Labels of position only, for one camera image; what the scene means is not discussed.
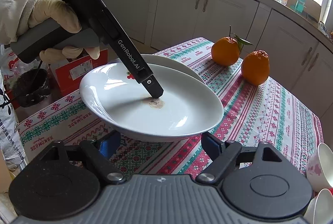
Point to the orange with leaf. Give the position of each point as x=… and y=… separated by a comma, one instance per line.
x=226, y=51

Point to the patterned tablecloth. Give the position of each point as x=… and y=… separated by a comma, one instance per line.
x=252, y=114

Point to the black trash bin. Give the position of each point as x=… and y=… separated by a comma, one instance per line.
x=32, y=87

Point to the white stained plate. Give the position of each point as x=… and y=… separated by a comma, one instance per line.
x=186, y=108

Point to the teal water bottle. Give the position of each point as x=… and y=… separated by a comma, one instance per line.
x=299, y=6

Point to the left gloved hand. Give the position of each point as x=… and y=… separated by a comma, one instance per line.
x=65, y=17

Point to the bumpy orange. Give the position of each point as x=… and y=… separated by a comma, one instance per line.
x=256, y=67

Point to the wooden cutting board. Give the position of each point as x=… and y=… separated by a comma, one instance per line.
x=311, y=9

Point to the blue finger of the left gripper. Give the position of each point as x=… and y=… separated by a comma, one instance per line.
x=153, y=87

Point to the red cardboard box on floor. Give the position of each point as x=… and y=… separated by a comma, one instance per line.
x=69, y=74

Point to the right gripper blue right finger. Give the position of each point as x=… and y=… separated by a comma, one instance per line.
x=212, y=145

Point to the white fruit plate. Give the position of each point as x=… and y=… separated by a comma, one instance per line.
x=169, y=63

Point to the white floral bowl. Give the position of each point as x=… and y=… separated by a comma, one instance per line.
x=319, y=210
x=319, y=168

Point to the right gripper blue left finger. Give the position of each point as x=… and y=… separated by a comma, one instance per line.
x=109, y=144

